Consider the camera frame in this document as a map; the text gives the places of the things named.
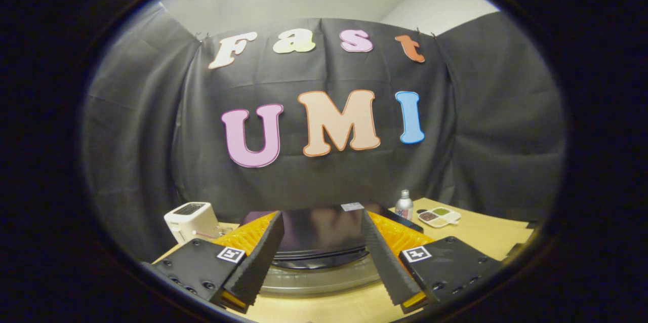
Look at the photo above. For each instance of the white pop-up toaster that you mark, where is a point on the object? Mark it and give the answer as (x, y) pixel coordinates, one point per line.
(190, 219)

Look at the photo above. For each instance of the black toaster oven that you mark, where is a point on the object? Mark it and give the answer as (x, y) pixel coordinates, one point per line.
(324, 232)

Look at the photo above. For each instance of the white divided seasoning dish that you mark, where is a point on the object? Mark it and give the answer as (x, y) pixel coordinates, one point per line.
(439, 216)

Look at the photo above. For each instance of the black bar-shaped object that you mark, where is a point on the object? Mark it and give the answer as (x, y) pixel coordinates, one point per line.
(532, 224)

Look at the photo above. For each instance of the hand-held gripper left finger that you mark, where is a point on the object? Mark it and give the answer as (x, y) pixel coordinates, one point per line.
(258, 262)

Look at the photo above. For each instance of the small clear bottle silver cap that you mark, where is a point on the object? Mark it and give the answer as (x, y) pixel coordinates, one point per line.
(404, 206)

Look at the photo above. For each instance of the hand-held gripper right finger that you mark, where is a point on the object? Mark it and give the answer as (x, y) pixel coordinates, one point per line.
(387, 262)

